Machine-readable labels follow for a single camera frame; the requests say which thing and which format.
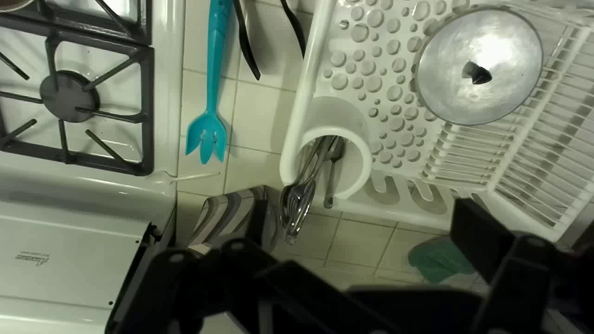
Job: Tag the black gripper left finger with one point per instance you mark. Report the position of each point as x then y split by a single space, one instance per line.
205 290

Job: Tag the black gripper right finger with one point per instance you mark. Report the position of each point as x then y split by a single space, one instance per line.
545 284

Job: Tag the green cloth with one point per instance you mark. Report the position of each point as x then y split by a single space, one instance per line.
439 260

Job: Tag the metal utensils in holder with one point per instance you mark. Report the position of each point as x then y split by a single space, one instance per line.
303 186

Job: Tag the metal spoon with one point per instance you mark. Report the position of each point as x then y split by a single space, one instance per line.
335 160

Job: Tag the black burner grate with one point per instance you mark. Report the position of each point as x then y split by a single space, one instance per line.
93 34
145 104

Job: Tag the silver pot lid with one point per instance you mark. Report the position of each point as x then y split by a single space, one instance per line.
452 93

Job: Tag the black burner cap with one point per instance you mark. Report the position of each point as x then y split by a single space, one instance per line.
67 95

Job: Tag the white plastic dish rack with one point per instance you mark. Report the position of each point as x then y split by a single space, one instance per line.
364 75

